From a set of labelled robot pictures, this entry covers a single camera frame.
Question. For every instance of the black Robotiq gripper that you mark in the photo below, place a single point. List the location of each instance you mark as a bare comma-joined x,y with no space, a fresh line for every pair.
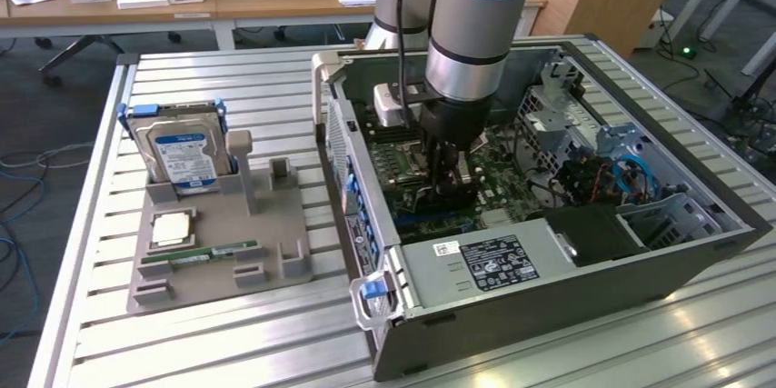
454,120

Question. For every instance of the black graphics card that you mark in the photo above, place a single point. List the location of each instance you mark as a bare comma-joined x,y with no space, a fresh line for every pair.
454,199

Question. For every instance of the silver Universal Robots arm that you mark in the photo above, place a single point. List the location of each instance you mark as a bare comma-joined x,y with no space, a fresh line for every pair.
472,20

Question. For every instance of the CPU socket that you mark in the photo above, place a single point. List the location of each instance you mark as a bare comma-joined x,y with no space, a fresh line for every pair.
417,156

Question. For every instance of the tall metal disk bay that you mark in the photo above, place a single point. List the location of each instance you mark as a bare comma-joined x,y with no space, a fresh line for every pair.
545,133

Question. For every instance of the green motherboard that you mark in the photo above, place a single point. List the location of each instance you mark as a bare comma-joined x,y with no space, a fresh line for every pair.
509,188

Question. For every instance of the blue expansion slot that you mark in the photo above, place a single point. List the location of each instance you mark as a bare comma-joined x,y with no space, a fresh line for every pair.
405,217

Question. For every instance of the silver chipset heatsink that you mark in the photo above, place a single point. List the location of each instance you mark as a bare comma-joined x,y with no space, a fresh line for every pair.
498,220

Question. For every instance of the grey power supply unit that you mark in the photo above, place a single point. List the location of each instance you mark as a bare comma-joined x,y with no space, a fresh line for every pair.
436,279

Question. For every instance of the white electrical box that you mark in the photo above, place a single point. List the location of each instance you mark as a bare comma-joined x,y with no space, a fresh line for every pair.
654,31

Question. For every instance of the blue case latch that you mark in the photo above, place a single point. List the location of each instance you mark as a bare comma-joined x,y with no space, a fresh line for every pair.
370,291

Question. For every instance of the dark grey PC case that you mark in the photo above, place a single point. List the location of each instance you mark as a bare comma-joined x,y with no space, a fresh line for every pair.
545,315

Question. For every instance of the hard disk with blue rails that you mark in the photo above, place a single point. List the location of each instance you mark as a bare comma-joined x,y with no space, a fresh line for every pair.
176,156

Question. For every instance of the green RAM stick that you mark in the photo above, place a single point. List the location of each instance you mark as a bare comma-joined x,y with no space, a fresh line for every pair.
200,254

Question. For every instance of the silver CPU chip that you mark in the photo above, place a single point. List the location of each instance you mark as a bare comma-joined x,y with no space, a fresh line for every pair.
169,229

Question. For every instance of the grey parts rack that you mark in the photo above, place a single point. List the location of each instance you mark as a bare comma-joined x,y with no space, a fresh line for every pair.
200,290

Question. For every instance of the black chair base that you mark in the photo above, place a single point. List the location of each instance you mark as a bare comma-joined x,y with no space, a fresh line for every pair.
76,49

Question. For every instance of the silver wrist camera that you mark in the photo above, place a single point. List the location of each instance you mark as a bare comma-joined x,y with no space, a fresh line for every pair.
390,106

